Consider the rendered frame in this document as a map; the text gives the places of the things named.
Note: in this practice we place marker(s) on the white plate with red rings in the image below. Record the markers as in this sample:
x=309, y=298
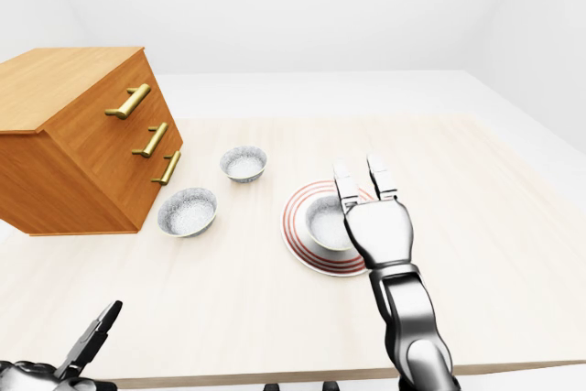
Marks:
x=294, y=226

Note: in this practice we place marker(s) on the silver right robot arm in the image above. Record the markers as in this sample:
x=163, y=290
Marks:
x=412, y=327

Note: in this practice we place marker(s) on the medium wooden drawer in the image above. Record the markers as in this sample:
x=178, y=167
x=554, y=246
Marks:
x=122, y=159

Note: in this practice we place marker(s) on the wooden cabinet with drawers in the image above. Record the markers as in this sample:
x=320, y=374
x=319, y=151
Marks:
x=27, y=180

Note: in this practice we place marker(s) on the patterned grey white bowl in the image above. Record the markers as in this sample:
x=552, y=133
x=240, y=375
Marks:
x=187, y=214
x=326, y=224
x=242, y=164

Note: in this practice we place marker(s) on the small dark shape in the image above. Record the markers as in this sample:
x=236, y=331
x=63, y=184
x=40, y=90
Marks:
x=330, y=386
x=272, y=387

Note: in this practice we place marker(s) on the large wooden drawer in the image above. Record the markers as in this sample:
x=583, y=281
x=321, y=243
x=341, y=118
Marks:
x=91, y=127

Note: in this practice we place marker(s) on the small wooden drawer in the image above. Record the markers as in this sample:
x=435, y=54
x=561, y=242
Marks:
x=142, y=199

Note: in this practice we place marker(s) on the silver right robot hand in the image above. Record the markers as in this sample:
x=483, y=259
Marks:
x=380, y=233

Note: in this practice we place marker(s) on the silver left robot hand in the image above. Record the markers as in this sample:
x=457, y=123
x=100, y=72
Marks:
x=27, y=377

